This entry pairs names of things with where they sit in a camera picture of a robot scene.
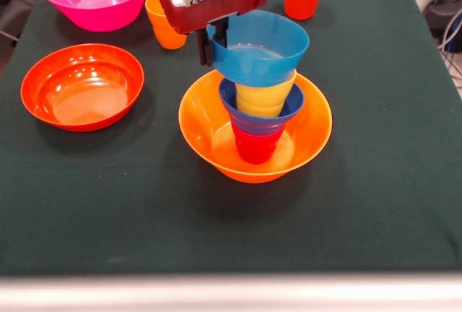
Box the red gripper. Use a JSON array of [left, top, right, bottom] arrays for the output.
[[156, 0, 271, 67]]

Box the small orange cup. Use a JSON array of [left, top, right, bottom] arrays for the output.
[[144, 0, 188, 51]]

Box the light blue bowl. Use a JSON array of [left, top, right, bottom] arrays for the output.
[[206, 9, 310, 88]]

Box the yellow cup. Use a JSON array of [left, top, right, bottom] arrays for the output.
[[235, 69, 297, 118]]

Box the dark blue bowl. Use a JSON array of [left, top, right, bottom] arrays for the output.
[[218, 77, 305, 137]]

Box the magenta cup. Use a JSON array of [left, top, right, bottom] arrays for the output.
[[231, 122, 286, 165]]

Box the shallow red-orange bowl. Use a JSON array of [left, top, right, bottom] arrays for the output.
[[20, 43, 145, 133]]

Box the dark green tablecloth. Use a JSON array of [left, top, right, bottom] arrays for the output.
[[0, 0, 462, 277]]

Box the tangle of floor cables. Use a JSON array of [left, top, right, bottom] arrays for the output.
[[437, 10, 462, 91]]

